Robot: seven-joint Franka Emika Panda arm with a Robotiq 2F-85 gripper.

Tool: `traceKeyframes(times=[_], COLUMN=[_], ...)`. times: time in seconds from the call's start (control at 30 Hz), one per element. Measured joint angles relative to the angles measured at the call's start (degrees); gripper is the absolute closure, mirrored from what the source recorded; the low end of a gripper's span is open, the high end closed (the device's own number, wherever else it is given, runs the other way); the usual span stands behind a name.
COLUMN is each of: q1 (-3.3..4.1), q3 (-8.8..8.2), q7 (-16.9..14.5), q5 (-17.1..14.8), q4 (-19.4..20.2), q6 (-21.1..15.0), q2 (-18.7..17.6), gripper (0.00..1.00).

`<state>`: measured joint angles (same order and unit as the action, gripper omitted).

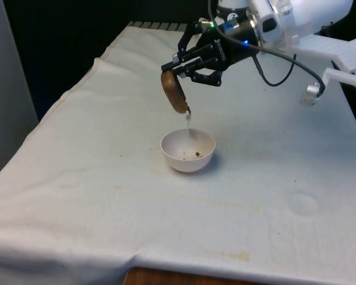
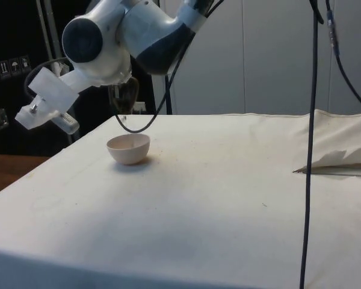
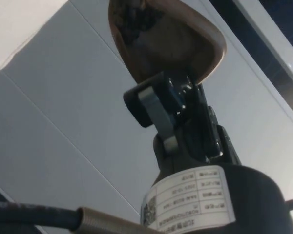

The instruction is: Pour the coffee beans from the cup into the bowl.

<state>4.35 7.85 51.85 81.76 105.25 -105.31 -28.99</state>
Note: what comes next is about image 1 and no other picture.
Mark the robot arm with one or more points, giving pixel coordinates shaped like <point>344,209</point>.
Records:
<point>308,15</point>

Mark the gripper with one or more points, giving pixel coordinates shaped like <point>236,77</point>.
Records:
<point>234,50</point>

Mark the white bowl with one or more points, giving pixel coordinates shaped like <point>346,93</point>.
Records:
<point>178,160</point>

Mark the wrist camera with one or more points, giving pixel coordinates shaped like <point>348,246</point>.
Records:
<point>311,93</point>

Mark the coffee beans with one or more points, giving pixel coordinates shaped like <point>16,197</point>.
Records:
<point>197,153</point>

